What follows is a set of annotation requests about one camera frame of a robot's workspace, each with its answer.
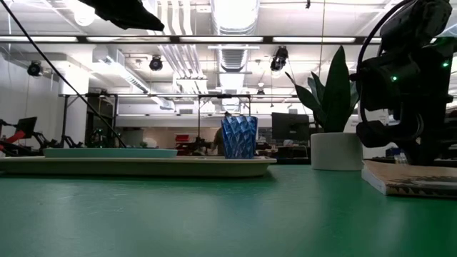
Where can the white round plant pot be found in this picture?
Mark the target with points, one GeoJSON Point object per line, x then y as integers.
{"type": "Point", "coordinates": [337, 151]}

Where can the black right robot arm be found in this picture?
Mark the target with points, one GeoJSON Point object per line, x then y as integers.
{"type": "Point", "coordinates": [435, 89]}

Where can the white column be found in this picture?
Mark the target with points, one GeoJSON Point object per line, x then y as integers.
{"type": "Point", "coordinates": [375, 116]}

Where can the black background robot arm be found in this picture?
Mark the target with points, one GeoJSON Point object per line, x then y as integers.
{"type": "Point", "coordinates": [53, 141]}

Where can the small black tilted monitor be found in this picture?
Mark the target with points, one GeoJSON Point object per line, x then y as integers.
{"type": "Point", "coordinates": [25, 125]}

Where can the person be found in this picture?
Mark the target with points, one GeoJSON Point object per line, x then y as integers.
{"type": "Point", "coordinates": [217, 142]}

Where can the beige plastic tray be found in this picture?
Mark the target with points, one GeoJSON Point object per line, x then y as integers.
{"type": "Point", "coordinates": [143, 167]}

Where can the teal round plate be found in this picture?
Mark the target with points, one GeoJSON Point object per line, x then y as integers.
{"type": "Point", "coordinates": [110, 153]}

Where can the red background robot part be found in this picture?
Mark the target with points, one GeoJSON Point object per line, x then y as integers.
{"type": "Point", "coordinates": [14, 137]}

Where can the green table mat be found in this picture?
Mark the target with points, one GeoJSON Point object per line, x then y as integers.
{"type": "Point", "coordinates": [214, 221]}

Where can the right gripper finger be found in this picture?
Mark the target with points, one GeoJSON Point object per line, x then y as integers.
{"type": "Point", "coordinates": [389, 133]}

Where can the black computer monitor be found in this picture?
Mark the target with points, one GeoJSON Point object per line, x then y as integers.
{"type": "Point", "coordinates": [290, 126]}

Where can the black shelf rack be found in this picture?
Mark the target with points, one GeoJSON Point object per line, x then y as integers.
{"type": "Point", "coordinates": [94, 125]}

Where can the blue faceted plastic cup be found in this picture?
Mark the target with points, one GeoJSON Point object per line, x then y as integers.
{"type": "Point", "coordinates": [239, 137]}

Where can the green artificial plant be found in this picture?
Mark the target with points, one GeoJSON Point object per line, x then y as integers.
{"type": "Point", "coordinates": [335, 100]}

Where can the black overhead beam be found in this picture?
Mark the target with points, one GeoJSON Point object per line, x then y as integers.
{"type": "Point", "coordinates": [82, 39]}

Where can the red storage bin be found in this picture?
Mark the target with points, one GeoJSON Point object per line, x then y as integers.
{"type": "Point", "coordinates": [182, 138]}

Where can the black ceiling spot lamp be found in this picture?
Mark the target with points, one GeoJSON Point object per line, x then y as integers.
{"type": "Point", "coordinates": [155, 64]}
{"type": "Point", "coordinates": [34, 68]}
{"type": "Point", "coordinates": [278, 59]}

